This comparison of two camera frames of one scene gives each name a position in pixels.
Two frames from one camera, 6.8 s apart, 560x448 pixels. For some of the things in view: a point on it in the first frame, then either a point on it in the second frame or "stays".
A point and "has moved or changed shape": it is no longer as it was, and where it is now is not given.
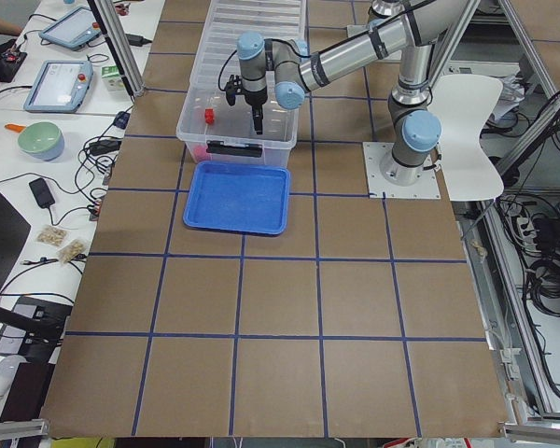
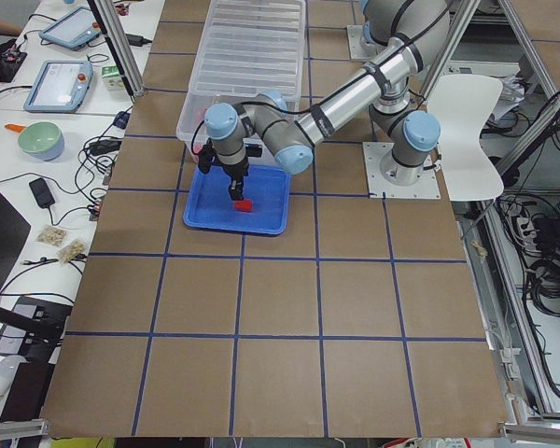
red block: [209, 116] has moved or changed shape
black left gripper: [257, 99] -> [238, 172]
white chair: [463, 103] stays
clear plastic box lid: [229, 19] stays
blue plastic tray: [238, 196] stays
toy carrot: [15, 127] stays
